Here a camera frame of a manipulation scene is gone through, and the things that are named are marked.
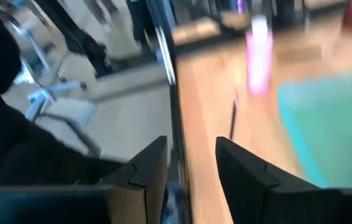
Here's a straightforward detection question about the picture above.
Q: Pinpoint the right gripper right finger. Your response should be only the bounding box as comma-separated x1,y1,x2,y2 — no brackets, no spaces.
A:
215,136,352,224

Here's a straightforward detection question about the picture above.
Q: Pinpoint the translucent teal plastic bin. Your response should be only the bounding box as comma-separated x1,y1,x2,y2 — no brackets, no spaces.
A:
277,70,352,189

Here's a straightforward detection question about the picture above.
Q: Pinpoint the silver frame bracket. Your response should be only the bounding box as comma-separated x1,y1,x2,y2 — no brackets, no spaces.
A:
155,26,177,85

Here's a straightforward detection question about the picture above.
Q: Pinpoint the wooden workbench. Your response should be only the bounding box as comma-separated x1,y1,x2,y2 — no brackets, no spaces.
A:
171,17,222,44

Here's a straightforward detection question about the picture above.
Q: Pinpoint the large pink paint bottle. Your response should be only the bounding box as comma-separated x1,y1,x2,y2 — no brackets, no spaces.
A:
244,14,274,96

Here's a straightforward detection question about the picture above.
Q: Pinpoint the black aluminium table frame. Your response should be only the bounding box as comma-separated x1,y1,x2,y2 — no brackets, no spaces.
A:
35,0,195,224

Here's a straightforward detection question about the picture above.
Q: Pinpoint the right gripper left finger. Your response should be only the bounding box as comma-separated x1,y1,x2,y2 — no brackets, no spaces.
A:
0,135,169,224

